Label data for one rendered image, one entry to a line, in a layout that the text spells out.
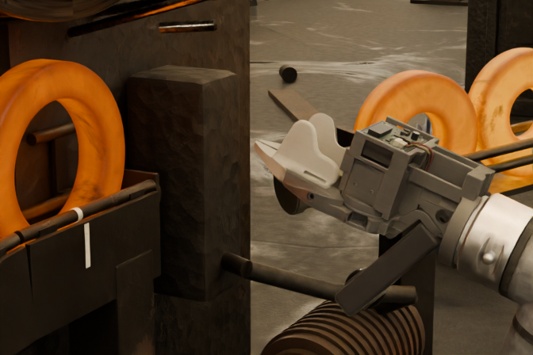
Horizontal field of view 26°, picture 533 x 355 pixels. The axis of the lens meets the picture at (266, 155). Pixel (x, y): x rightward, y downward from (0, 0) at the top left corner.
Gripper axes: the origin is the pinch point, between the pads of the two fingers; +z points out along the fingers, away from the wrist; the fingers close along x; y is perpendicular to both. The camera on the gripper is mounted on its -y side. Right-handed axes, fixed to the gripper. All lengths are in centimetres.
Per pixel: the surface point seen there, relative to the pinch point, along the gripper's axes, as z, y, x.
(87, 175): 13.6, -6.6, 6.9
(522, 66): -9.5, 6.4, -42.8
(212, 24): 6.5, 10.8, 4.4
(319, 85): 166, -133, -421
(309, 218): 72, -102, -211
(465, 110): -6.7, 0.6, -36.3
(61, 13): 15.3, 9.4, 14.0
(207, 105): 11.2, -1.2, -7.9
